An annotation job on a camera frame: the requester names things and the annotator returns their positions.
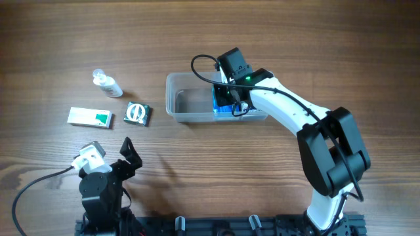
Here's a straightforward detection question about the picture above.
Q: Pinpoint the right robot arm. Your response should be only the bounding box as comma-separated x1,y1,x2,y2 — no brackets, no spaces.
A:
213,48,371,235

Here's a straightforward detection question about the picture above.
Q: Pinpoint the clear plastic container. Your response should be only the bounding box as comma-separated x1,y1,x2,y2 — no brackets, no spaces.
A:
165,72,268,123

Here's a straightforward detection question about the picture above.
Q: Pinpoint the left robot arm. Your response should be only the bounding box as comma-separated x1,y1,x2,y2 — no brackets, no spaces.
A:
72,137,146,235

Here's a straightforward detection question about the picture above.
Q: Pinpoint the white plaster box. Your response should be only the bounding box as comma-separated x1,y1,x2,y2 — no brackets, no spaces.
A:
240,102,266,115

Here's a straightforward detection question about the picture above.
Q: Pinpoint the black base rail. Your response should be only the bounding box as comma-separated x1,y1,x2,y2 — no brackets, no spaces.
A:
74,214,367,236

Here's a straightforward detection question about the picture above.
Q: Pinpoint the blue box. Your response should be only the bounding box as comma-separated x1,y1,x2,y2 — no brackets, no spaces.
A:
212,85,242,113

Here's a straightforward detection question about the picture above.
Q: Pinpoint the white green medicine box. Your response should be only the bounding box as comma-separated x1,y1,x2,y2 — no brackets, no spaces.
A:
67,107,112,128

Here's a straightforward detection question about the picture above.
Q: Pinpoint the green Zam-Buk box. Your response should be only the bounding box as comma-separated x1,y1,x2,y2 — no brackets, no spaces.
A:
123,102,152,127

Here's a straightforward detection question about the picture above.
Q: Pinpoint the white calamol lotion bottle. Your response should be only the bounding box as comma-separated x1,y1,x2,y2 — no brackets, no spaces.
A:
93,69,123,98

